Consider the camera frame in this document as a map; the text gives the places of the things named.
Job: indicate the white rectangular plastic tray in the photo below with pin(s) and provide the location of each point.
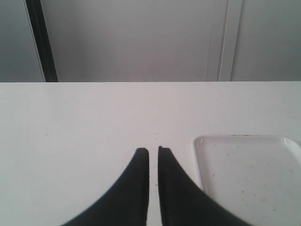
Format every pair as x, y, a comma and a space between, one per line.
257, 178

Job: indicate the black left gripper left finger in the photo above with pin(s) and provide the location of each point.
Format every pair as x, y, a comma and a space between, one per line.
127, 200

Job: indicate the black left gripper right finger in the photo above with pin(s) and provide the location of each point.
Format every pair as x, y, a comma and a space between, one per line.
182, 202

